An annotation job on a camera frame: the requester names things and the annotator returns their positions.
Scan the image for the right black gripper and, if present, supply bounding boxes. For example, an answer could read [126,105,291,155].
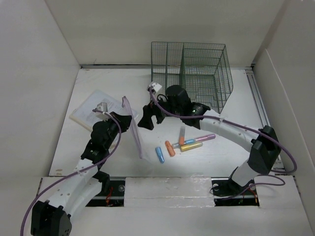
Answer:
[137,92,182,130]

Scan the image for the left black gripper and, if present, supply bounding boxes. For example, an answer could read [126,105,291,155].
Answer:
[103,112,132,149]

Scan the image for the clear zip pouch purple zipper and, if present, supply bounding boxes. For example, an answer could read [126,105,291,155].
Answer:
[122,96,153,165]

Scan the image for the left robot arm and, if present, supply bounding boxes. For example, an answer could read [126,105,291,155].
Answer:
[31,112,132,236]

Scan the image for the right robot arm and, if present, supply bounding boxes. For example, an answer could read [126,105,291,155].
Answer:
[138,82,281,194]

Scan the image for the blue marker pen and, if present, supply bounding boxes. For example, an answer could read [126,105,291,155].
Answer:
[155,147,165,163]

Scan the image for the orange capped clear marker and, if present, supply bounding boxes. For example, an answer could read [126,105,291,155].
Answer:
[178,126,186,146]

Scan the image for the light blue capped marker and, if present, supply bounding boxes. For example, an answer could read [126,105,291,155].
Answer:
[172,139,195,148]

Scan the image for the orange marker pen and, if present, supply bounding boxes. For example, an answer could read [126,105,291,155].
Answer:
[165,141,176,157]

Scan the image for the white notebook booklet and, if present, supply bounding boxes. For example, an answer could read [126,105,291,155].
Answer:
[69,89,128,132]

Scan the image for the yellow marker pen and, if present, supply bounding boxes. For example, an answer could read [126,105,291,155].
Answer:
[180,142,203,152]

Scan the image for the pink marker pen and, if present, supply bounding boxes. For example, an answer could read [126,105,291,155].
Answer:
[194,134,216,142]

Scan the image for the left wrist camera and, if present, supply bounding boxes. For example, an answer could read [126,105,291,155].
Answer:
[95,102,108,113]

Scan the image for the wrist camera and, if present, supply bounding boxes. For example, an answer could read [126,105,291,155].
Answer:
[147,82,163,95]
[95,102,108,113]

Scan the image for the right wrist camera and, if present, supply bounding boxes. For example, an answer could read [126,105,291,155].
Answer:
[147,82,163,95]

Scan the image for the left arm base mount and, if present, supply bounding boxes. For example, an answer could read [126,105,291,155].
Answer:
[86,171,126,207]

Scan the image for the green wire mesh organizer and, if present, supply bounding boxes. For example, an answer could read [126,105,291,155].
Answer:
[151,41,233,113]

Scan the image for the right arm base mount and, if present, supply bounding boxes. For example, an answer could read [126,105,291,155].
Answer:
[209,169,259,207]

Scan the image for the aluminium rail right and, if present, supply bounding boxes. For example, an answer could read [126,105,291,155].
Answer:
[245,69,285,175]

